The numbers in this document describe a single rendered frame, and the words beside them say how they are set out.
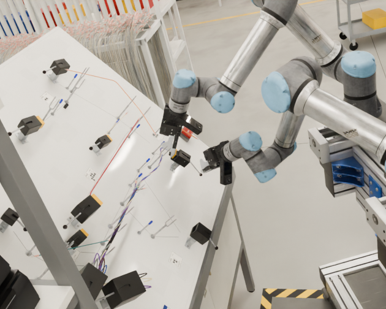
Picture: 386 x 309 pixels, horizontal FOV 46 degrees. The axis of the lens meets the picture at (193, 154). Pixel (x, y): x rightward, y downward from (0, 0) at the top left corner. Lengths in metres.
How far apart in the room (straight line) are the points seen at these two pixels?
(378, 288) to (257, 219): 1.07
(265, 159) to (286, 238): 1.42
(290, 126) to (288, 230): 1.54
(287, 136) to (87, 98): 0.81
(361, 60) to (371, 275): 1.18
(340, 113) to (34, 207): 0.84
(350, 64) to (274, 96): 0.45
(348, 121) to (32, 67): 1.19
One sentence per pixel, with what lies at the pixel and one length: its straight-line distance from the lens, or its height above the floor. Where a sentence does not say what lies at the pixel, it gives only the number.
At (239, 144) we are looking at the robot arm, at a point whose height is 1.23.
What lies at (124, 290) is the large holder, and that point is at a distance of 1.30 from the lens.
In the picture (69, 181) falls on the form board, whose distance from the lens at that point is 1.58.
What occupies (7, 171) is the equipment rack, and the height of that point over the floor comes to 1.73.
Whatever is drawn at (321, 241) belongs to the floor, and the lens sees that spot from 2.98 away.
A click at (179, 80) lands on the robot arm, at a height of 1.49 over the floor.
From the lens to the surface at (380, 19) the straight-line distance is 5.66.
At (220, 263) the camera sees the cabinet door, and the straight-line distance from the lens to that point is 2.07.
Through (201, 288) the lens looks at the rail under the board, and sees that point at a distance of 1.69.
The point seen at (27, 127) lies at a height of 1.53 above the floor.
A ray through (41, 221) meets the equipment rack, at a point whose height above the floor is 1.62.
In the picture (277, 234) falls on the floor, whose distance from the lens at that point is 3.06.
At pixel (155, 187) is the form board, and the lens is 1.78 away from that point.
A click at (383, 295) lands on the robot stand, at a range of 2.43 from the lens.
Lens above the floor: 2.06
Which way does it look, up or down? 30 degrees down
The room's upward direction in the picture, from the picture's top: 16 degrees counter-clockwise
